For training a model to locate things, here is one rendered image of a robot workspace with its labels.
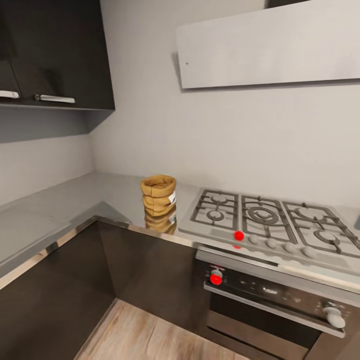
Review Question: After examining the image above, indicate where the popcorn bag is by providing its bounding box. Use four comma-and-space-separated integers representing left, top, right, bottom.
140, 174, 177, 217

